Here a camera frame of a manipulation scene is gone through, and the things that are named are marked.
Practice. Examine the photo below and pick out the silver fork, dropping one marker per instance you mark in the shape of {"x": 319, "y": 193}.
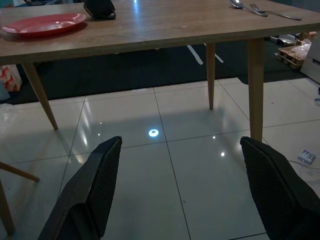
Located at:
{"x": 282, "y": 15}

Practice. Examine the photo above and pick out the dark rug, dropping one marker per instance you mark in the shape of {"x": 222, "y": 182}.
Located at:
{"x": 125, "y": 72}

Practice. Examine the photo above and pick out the clear plastic bag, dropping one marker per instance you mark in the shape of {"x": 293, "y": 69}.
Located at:
{"x": 6, "y": 117}

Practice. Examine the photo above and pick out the wooden dining table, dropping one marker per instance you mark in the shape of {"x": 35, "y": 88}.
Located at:
{"x": 160, "y": 27}

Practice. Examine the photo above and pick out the clear plastic wrap bundle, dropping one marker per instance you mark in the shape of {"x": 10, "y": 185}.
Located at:
{"x": 303, "y": 48}

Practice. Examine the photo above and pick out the black rounded speaker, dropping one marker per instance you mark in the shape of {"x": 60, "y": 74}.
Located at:
{"x": 98, "y": 9}

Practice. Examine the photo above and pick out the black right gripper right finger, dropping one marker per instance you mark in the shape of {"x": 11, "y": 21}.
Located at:
{"x": 277, "y": 195}

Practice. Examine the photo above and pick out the white power strip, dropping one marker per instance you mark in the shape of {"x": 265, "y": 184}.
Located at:
{"x": 307, "y": 156}

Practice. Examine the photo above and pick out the red and white bag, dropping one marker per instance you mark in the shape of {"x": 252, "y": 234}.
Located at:
{"x": 10, "y": 78}

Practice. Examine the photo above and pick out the tapered wooden table leg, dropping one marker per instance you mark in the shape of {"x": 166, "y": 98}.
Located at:
{"x": 255, "y": 90}
{"x": 210, "y": 75}
{"x": 40, "y": 95}

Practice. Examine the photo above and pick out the silver spoon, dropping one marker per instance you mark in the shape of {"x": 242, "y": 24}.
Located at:
{"x": 236, "y": 4}

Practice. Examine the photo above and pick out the red plate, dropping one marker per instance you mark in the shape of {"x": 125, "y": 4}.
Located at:
{"x": 45, "y": 25}

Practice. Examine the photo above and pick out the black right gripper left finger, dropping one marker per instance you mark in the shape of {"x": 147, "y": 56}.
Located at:
{"x": 82, "y": 197}

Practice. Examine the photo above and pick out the white tape strip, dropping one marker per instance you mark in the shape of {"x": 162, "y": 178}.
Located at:
{"x": 195, "y": 55}
{"x": 219, "y": 58}

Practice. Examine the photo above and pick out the wooden chair leg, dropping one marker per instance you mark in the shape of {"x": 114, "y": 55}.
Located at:
{"x": 20, "y": 172}
{"x": 6, "y": 212}

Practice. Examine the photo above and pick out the white cabinet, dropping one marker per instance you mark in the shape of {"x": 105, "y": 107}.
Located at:
{"x": 312, "y": 65}

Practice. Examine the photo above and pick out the wooden pallet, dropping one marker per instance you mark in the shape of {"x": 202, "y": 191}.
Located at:
{"x": 290, "y": 58}

